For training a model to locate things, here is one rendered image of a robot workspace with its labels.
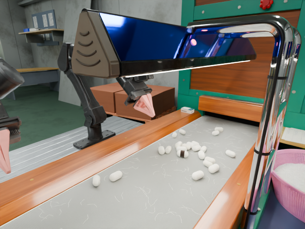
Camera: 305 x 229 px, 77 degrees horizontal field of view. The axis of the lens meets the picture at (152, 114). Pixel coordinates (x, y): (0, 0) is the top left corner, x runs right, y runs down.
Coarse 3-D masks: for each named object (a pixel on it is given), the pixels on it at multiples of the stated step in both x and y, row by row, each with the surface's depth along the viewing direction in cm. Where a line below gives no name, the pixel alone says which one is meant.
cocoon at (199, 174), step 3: (198, 171) 52; (201, 171) 52; (192, 174) 51; (195, 174) 51; (198, 174) 51; (201, 174) 51; (192, 177) 51; (195, 177) 50; (198, 177) 50; (201, 177) 51
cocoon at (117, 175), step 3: (117, 171) 52; (120, 171) 52; (111, 174) 50; (114, 174) 50; (117, 174) 51; (120, 174) 51; (111, 177) 50; (114, 177) 50; (117, 177) 50; (120, 177) 51; (111, 180) 50; (114, 180) 50
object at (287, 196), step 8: (280, 152) 60; (288, 152) 61; (296, 152) 61; (304, 152) 61; (280, 160) 61; (288, 160) 61; (296, 160) 61; (304, 160) 61; (272, 176) 52; (280, 184) 48; (288, 184) 45; (280, 192) 50; (288, 192) 47; (296, 192) 44; (280, 200) 51; (288, 200) 48; (296, 200) 45; (304, 200) 43; (288, 208) 49; (296, 208) 46; (304, 208) 44; (296, 216) 47; (304, 216) 46
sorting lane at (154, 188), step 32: (192, 128) 86; (224, 128) 86; (128, 160) 60; (160, 160) 60; (192, 160) 60; (224, 160) 60; (64, 192) 47; (96, 192) 47; (128, 192) 47; (160, 192) 47; (192, 192) 47; (32, 224) 38; (64, 224) 38; (96, 224) 38; (128, 224) 38; (160, 224) 38; (192, 224) 38
